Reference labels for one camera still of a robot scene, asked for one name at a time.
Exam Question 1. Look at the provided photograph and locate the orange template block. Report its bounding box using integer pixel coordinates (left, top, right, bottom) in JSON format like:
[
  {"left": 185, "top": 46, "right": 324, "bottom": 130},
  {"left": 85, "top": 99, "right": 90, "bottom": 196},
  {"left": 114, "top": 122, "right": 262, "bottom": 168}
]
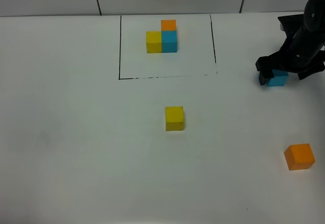
[{"left": 161, "top": 19, "right": 177, "bottom": 31}]

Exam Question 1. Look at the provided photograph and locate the yellow template block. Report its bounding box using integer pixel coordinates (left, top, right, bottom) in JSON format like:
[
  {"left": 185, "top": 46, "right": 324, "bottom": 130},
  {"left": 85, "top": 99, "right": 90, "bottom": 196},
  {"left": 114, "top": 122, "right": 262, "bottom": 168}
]
[{"left": 146, "top": 31, "right": 162, "bottom": 53}]

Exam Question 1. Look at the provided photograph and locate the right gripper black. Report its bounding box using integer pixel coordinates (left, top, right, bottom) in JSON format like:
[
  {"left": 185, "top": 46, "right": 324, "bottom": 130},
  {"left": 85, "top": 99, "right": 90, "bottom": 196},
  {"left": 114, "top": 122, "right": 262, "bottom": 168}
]
[{"left": 256, "top": 27, "right": 325, "bottom": 85}]

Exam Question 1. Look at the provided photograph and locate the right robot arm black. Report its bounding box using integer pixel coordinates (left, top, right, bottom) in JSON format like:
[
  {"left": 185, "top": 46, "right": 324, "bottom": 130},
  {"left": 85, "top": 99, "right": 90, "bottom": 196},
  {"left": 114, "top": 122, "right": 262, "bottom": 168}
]
[{"left": 255, "top": 0, "right": 324, "bottom": 86}]

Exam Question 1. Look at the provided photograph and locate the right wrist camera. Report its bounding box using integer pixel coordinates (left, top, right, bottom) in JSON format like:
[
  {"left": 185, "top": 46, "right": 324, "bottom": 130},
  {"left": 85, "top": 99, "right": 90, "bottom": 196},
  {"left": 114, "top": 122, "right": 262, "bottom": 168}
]
[{"left": 278, "top": 14, "right": 304, "bottom": 37}]

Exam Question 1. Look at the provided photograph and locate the blue template block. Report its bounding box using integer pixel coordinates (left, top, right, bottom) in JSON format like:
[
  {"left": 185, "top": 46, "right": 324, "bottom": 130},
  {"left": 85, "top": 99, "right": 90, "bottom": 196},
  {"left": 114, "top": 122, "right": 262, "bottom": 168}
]
[{"left": 161, "top": 30, "right": 178, "bottom": 53}]

